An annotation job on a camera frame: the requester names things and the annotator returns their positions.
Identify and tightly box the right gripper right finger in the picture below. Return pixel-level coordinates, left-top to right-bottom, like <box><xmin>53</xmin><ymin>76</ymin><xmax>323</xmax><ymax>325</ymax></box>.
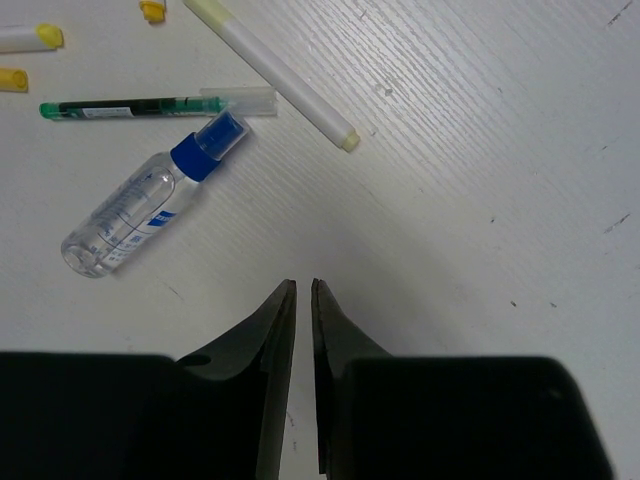
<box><xmin>311</xmin><ymin>279</ymin><xmax>394</xmax><ymax>475</ymax></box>

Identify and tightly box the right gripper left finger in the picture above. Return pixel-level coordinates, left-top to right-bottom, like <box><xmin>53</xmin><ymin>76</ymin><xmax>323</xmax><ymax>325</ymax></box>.
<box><xmin>178</xmin><ymin>279</ymin><xmax>297</xmax><ymax>479</ymax></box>

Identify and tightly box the clear blue spray bottle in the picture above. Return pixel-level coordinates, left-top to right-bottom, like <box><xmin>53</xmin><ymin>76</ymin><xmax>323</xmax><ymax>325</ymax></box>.
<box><xmin>61</xmin><ymin>111</ymin><xmax>250</xmax><ymax>278</ymax></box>

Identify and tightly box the green gel pen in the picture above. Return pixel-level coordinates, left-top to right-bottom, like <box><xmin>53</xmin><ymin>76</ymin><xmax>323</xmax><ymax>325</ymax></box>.
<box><xmin>39</xmin><ymin>87</ymin><xmax>277</xmax><ymax>121</ymax></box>

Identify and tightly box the pale yellow white marker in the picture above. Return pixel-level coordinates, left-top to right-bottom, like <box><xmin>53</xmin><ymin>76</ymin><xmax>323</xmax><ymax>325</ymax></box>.
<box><xmin>184</xmin><ymin>0</ymin><xmax>360</xmax><ymax>152</ymax></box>

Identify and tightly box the yellow capped acrylic marker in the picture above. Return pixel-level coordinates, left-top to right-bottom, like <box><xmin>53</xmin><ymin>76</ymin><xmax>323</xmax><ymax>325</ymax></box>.
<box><xmin>0</xmin><ymin>23</ymin><xmax>64</xmax><ymax>54</ymax></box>

